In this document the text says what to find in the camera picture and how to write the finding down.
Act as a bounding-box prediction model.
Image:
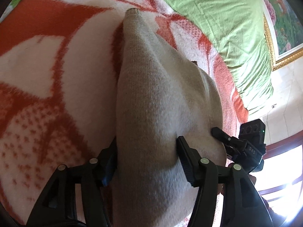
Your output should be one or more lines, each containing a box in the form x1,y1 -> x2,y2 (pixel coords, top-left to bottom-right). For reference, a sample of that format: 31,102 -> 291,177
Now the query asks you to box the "beige knit sweater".
112,9 -> 226,226

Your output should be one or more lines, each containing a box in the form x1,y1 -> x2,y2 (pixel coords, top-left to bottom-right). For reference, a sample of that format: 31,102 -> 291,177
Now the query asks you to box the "person's right hand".
221,161 -> 271,216

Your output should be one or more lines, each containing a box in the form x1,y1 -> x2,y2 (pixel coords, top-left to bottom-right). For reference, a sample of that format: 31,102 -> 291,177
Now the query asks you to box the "red framed window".
253,131 -> 302,221

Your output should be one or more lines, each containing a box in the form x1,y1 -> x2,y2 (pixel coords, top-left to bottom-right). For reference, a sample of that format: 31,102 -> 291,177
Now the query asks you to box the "light green bed sheet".
164,0 -> 273,115

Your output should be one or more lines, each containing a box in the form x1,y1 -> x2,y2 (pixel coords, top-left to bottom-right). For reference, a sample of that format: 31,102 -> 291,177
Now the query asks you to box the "gold framed landscape painting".
263,0 -> 302,71

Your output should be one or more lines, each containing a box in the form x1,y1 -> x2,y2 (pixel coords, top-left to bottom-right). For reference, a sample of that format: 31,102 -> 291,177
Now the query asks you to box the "orange white floral blanket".
1,0 -> 248,224

